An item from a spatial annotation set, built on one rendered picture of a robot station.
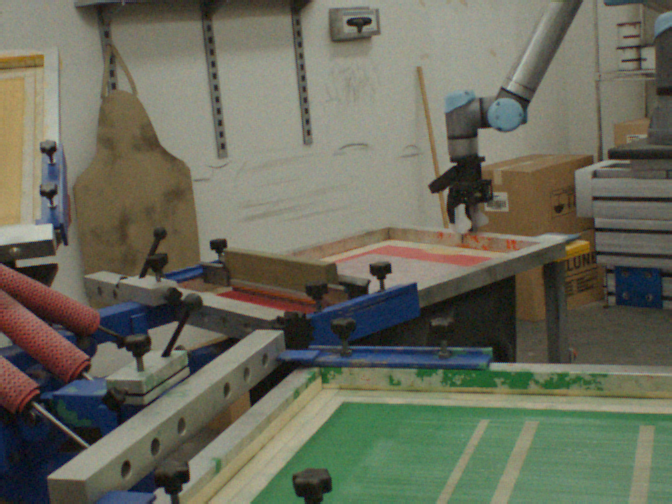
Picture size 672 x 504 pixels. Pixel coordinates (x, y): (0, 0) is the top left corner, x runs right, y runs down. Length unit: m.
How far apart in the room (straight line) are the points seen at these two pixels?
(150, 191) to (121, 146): 0.21
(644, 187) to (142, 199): 2.64
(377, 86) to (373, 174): 0.43
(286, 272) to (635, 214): 0.70
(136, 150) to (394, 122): 1.49
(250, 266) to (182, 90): 2.23
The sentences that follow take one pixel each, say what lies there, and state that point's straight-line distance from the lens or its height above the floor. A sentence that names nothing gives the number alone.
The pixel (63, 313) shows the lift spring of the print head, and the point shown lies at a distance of 1.78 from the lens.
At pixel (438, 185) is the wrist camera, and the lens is 2.49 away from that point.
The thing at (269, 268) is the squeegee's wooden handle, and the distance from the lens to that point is 2.11.
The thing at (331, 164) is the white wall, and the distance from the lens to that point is 4.80.
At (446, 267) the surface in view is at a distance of 2.29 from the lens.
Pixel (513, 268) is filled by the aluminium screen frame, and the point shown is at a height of 0.98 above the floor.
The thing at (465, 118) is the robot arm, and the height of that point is 1.29.
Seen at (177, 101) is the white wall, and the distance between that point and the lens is 4.30.
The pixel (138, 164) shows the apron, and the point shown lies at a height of 1.10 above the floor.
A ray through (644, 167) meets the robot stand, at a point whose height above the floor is 1.22.
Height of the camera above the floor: 1.47
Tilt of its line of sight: 12 degrees down
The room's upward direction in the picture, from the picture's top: 5 degrees counter-clockwise
